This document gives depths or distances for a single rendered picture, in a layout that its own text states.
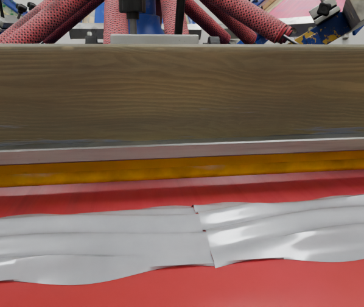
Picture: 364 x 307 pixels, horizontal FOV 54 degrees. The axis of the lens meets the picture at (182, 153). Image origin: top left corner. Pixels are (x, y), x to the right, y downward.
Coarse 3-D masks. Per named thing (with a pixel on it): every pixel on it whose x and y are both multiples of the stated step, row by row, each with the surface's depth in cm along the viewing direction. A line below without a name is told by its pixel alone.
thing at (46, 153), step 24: (48, 144) 24; (72, 144) 24; (96, 144) 24; (120, 144) 24; (144, 144) 24; (168, 144) 24; (192, 144) 24; (216, 144) 24; (240, 144) 25; (264, 144) 25; (288, 144) 25; (312, 144) 25; (336, 144) 26; (360, 144) 26
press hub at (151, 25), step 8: (152, 0) 99; (152, 8) 100; (144, 16) 98; (152, 16) 99; (128, 24) 98; (136, 24) 98; (144, 24) 98; (152, 24) 99; (160, 24) 103; (128, 32) 98; (144, 32) 97; (152, 32) 98; (160, 32) 100
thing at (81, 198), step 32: (0, 192) 26; (32, 192) 26; (64, 192) 26; (96, 192) 26; (128, 192) 26; (160, 192) 26; (0, 288) 16; (32, 288) 16; (64, 288) 16; (96, 288) 16; (128, 288) 16; (160, 288) 16; (192, 288) 16
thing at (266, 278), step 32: (192, 192) 26; (224, 192) 26; (256, 192) 26; (288, 192) 26; (320, 192) 26; (352, 192) 26; (224, 288) 16; (256, 288) 16; (288, 288) 16; (320, 288) 16; (352, 288) 16
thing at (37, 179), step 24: (144, 168) 27; (168, 168) 27; (192, 168) 27; (216, 168) 27; (240, 168) 28; (264, 168) 28; (288, 168) 28; (312, 168) 29; (336, 168) 29; (360, 168) 29
